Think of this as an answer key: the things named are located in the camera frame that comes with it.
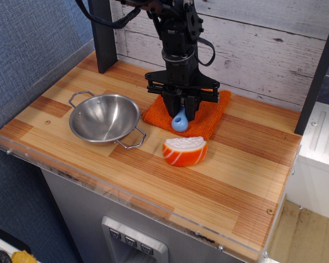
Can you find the silver dispenser button panel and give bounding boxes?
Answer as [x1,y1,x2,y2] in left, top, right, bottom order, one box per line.
[101,216,169,262]

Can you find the black right vertical post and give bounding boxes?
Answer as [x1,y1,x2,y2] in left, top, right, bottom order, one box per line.
[294,34,329,135]

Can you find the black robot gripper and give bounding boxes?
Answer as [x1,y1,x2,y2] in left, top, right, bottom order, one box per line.
[145,60,220,121]

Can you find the black left vertical post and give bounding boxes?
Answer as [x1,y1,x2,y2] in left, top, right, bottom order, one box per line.
[88,0,118,73]

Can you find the grey toy fridge cabinet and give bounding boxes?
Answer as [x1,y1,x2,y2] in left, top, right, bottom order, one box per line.
[42,170,239,262]

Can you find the stainless steel two-handled bowl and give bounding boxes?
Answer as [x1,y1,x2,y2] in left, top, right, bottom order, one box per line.
[68,90,146,149]

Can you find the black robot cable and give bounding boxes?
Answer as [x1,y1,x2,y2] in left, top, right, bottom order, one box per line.
[75,0,216,67]

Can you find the black yellow object bottom left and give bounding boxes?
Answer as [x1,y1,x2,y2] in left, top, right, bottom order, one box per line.
[0,250,38,263]

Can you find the toy salmon sushi piece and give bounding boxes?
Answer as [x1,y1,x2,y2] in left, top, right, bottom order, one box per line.
[162,136,208,167]

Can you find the blue grey toy scoop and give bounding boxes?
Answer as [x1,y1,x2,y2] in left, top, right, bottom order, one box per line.
[171,106,188,133]

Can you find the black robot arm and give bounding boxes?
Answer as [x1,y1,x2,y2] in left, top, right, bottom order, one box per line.
[121,1,220,121]

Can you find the clear acrylic table guard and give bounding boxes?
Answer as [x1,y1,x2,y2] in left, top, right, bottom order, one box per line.
[0,38,303,263]

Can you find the orange knitted cloth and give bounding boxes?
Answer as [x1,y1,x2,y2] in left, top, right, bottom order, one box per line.
[142,90,232,140]

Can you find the white plastic toy sink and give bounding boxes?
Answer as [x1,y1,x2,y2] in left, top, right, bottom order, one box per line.
[286,102,329,218]

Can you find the black vertical post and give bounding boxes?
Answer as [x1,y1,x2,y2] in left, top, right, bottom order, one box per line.
[294,34,329,135]
[88,0,118,73]

